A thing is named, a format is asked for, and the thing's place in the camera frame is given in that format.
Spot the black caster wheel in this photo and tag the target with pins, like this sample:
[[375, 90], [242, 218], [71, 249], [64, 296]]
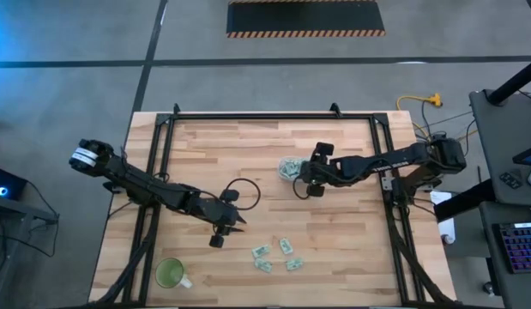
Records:
[[488, 288]]

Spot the black pole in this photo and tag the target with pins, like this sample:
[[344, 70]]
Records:
[[514, 83]]

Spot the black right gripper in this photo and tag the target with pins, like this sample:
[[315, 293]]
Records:
[[323, 171]]

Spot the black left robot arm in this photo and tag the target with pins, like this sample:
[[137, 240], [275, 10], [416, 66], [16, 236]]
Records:
[[136, 182]]

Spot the black computer with blue light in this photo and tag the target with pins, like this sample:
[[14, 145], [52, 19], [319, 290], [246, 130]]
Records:
[[3, 186]]

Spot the black desk leg bar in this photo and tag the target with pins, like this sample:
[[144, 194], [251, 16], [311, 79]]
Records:
[[462, 201]]

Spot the grey metal stand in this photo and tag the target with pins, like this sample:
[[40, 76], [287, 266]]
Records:
[[16, 240]]

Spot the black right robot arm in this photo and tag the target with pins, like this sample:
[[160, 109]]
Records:
[[394, 162]]

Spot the silver mounting plate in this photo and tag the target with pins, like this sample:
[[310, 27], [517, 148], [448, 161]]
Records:
[[387, 183]]

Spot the black hazard-striped floor mat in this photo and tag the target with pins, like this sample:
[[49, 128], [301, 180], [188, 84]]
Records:
[[305, 17]]

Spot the black tablet screen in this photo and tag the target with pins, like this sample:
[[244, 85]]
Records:
[[529, 156]]

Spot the green stevia sweetener packet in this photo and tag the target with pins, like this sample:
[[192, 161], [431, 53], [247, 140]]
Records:
[[294, 264], [261, 251], [263, 265], [285, 246]]

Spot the black aluminium table frame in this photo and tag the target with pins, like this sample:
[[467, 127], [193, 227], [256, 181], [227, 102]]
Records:
[[269, 116]]

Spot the clear bag of bills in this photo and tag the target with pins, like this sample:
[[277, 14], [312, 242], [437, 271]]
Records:
[[286, 168]]

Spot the green ceramic mug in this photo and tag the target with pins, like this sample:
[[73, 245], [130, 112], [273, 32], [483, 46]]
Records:
[[168, 273]]

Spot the dark grey desk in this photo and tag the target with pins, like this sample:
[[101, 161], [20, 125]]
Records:
[[488, 257], [501, 141]]

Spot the white box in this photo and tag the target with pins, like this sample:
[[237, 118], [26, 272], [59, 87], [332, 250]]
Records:
[[445, 219]]

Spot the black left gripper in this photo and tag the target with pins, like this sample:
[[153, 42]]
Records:
[[222, 214]]

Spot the backlit black keyboard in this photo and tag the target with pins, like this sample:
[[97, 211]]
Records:
[[520, 246]]

